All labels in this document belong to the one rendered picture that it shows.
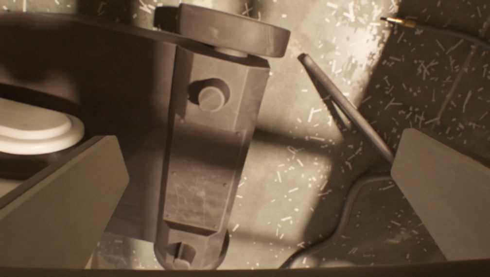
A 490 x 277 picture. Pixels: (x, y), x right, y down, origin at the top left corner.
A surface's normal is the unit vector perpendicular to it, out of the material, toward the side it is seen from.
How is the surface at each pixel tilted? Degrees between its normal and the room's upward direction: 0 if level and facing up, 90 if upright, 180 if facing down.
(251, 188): 0
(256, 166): 0
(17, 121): 90
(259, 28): 25
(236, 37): 6
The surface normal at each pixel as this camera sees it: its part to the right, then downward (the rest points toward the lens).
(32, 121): 0.23, -0.88
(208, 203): -0.04, 0.42
